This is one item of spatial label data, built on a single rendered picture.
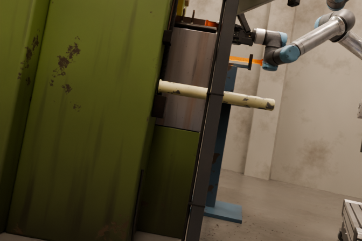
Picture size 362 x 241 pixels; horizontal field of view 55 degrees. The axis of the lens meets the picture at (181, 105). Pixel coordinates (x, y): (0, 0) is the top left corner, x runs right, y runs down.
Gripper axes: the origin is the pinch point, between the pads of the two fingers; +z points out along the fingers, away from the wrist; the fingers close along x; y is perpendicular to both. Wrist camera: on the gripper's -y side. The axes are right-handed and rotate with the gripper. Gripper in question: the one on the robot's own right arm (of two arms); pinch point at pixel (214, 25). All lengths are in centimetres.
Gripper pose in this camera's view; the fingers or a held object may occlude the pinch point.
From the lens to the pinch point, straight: 175.6
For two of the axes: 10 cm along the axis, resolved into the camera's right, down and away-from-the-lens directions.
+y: -1.7, 9.8, -0.5
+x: 0.3, 0.6, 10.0
